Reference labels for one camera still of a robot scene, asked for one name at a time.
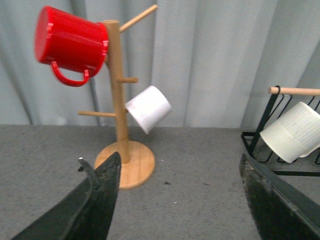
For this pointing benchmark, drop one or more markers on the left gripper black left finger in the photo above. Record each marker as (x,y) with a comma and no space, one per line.
(86,212)

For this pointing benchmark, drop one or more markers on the black wire mug rack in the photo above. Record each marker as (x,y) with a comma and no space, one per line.
(281,100)

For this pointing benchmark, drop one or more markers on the wooden mug tree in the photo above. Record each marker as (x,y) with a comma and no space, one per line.
(137,160)

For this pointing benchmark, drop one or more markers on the red mug on tree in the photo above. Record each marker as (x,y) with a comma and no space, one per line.
(74,48)

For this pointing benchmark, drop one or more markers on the grey curtain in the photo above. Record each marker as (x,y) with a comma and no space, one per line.
(214,60)

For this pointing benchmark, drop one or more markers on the white mug on tree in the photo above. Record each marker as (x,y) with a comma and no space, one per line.
(148,108)

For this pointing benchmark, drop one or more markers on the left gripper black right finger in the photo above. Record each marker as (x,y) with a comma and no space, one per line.
(280,211)

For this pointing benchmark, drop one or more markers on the cream ribbed mug on rack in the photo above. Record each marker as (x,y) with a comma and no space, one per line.
(295,134)

